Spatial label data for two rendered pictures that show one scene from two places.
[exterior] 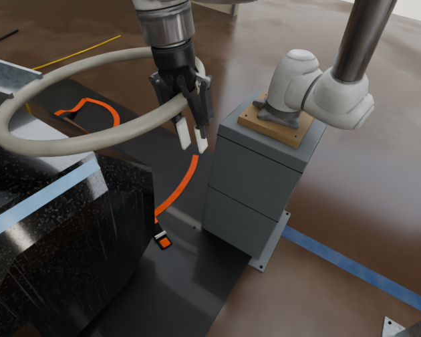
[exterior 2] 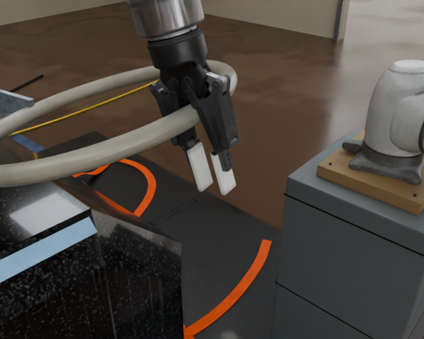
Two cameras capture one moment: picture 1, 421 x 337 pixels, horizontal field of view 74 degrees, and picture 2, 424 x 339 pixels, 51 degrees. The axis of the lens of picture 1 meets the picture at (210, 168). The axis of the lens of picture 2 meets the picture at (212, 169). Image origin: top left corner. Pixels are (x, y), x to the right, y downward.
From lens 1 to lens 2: 0.14 m
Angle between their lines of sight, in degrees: 19
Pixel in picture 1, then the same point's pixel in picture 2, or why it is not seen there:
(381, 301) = not seen: outside the picture
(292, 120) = (408, 169)
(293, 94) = (402, 126)
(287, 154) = (399, 223)
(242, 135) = (324, 194)
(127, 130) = (107, 148)
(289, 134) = (402, 192)
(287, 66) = (389, 84)
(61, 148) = (21, 173)
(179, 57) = (180, 50)
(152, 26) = (143, 11)
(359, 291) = not seen: outside the picture
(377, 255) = not seen: outside the picture
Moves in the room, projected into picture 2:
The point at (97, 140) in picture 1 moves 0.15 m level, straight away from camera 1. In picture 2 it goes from (66, 161) to (73, 112)
